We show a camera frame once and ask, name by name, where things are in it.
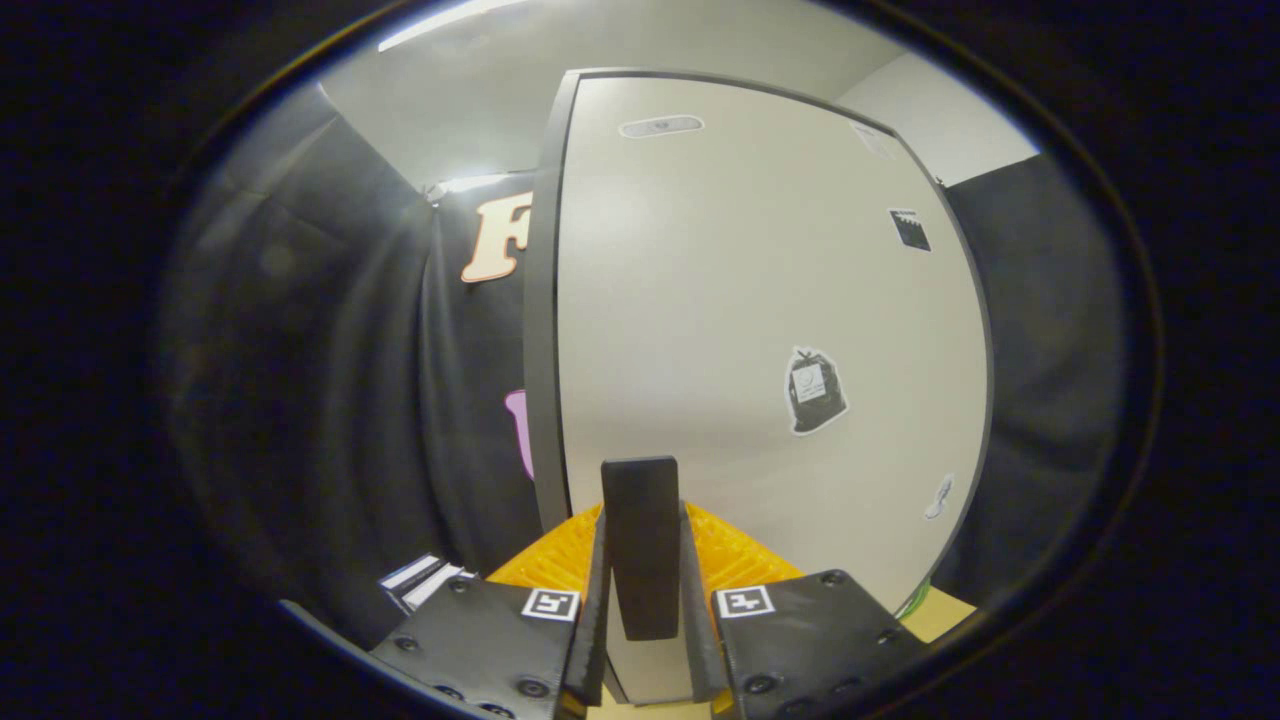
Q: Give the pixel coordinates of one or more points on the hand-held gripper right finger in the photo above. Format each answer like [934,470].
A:
[700,640]

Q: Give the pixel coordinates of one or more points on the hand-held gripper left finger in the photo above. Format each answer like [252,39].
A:
[592,640]

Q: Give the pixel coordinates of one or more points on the white shoe cabinet door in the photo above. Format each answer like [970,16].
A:
[750,280]

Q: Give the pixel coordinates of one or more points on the white book with figure cover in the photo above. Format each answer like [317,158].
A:
[440,585]

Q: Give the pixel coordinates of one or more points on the dark blue book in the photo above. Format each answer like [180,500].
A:
[410,570]

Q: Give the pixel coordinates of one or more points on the black backdrop cloth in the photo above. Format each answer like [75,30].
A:
[330,380]

